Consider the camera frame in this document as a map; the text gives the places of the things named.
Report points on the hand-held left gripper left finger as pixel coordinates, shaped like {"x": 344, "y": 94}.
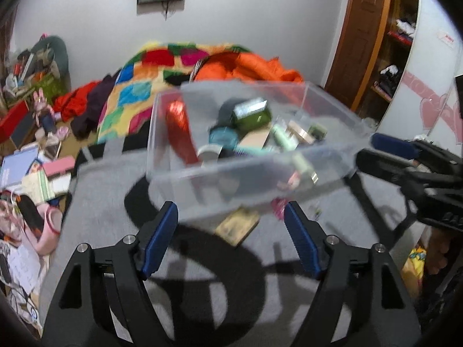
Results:
{"x": 159, "y": 238}

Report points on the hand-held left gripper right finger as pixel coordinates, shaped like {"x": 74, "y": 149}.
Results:
{"x": 304, "y": 240}

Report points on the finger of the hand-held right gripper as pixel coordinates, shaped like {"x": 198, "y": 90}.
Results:
{"x": 392, "y": 144}
{"x": 379, "y": 168}

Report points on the golden brown box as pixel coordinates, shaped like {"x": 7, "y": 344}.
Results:
{"x": 237, "y": 226}

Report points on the clear plastic storage box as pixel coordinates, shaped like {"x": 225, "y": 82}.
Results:
{"x": 325, "y": 123}

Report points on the small green jar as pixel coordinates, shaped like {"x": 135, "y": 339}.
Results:
{"x": 318, "y": 132}

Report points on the pale green tube gold cap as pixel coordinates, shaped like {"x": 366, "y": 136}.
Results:
{"x": 304, "y": 166}

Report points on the pale teal tube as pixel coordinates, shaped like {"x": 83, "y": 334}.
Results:
{"x": 284, "y": 139}

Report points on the beige cosmetic box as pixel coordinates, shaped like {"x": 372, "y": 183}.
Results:
{"x": 253, "y": 139}

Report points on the teal round jar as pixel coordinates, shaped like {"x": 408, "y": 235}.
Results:
{"x": 222, "y": 137}

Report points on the person's right hand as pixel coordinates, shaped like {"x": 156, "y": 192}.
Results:
{"x": 436, "y": 253}

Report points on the small pink item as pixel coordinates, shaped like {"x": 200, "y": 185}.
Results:
{"x": 278, "y": 208}

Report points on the white wardrobe with pink hearts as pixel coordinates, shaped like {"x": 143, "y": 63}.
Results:
{"x": 423, "y": 79}

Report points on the yellow bag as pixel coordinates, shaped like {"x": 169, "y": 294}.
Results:
{"x": 414, "y": 264}

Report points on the wooden shelf unit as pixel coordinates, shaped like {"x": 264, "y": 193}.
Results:
{"x": 394, "y": 50}

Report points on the shiny red packet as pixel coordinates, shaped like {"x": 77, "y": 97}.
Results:
{"x": 177, "y": 130}

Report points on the brown wooden door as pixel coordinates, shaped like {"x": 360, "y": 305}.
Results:
{"x": 358, "y": 39}

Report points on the pink cup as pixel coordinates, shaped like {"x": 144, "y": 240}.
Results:
{"x": 49, "y": 229}

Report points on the pink notebook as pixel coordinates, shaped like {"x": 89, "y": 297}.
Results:
{"x": 58, "y": 166}

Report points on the green book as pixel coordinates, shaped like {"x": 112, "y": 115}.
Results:
{"x": 36, "y": 186}

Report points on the black slipper with orange dots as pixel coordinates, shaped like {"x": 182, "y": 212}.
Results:
{"x": 27, "y": 211}

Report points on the green bottle with black pump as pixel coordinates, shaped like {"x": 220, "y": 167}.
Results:
{"x": 251, "y": 114}

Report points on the white papers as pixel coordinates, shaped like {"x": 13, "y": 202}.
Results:
{"x": 21, "y": 264}

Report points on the dark purple cloth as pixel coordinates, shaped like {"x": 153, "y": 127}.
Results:
{"x": 90, "y": 110}

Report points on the colourful patchwork blanket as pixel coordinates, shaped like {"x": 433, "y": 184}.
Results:
{"x": 144, "y": 86}

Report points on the blue book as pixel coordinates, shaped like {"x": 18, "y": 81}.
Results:
{"x": 18, "y": 168}

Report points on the orange duvet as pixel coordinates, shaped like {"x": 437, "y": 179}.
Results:
{"x": 253, "y": 67}

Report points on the red cloth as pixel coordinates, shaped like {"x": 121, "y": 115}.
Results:
{"x": 74, "y": 101}

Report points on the pink rabbit doll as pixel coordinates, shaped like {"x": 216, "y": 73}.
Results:
{"x": 43, "y": 112}

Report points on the red box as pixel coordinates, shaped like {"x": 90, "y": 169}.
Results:
{"x": 12, "y": 121}

